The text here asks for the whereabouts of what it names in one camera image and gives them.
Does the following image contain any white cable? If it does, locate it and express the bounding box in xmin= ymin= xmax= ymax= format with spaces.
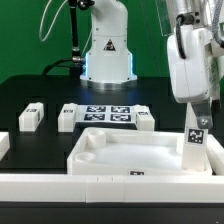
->
xmin=38 ymin=0 xmax=69 ymax=43

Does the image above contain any white fence block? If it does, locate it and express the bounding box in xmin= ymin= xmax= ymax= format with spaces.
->
xmin=207 ymin=135 xmax=224 ymax=176
xmin=0 ymin=132 xmax=10 ymax=160

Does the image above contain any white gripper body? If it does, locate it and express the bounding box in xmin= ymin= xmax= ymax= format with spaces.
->
xmin=167 ymin=25 xmax=211 ymax=103

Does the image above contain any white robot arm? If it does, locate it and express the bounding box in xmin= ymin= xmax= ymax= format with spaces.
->
xmin=78 ymin=0 xmax=224 ymax=129

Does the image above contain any fiducial marker sheet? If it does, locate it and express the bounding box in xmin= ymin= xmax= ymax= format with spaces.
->
xmin=76 ymin=105 xmax=135 ymax=124

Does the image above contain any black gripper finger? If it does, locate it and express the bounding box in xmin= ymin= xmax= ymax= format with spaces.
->
xmin=191 ymin=99 xmax=213 ymax=129

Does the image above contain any white right fence block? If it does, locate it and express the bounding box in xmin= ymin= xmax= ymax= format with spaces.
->
xmin=207 ymin=135 xmax=224 ymax=176

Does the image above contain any black cable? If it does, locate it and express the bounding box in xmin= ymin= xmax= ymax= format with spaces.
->
xmin=41 ymin=58 xmax=75 ymax=76

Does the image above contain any white left fence block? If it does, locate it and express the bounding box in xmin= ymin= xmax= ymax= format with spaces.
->
xmin=0 ymin=132 xmax=10 ymax=160

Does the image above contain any white front fence wall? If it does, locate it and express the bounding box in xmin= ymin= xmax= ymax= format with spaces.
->
xmin=0 ymin=174 xmax=224 ymax=203

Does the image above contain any black camera stand pole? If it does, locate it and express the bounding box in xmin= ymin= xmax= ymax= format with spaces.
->
xmin=68 ymin=0 xmax=95 ymax=78

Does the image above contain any white desk top tray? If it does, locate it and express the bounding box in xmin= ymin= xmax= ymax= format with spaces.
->
xmin=67 ymin=128 xmax=212 ymax=176

